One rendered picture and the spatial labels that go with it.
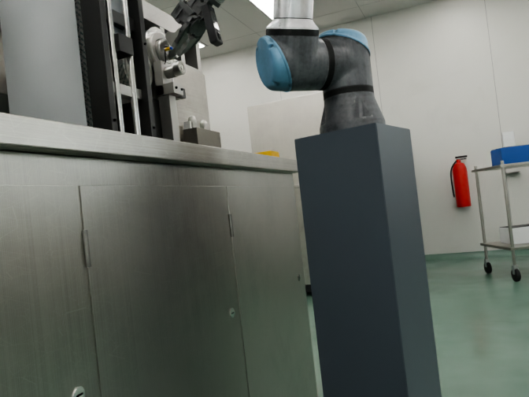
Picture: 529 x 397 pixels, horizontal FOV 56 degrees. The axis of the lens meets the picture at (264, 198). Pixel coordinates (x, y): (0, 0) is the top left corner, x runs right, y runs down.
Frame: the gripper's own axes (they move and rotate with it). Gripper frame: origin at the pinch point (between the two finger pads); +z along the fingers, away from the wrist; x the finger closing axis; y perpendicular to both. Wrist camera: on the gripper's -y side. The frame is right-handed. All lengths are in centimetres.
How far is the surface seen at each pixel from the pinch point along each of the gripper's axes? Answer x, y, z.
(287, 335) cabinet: -9, -80, 38
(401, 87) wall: -449, 40, -63
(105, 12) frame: 42.4, -8.3, -4.8
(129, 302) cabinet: 61, -61, 22
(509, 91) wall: -448, -48, -128
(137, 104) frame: 33.1, -21.5, 7.4
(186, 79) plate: -71, 35, 19
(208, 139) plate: -16.0, -17.7, 15.2
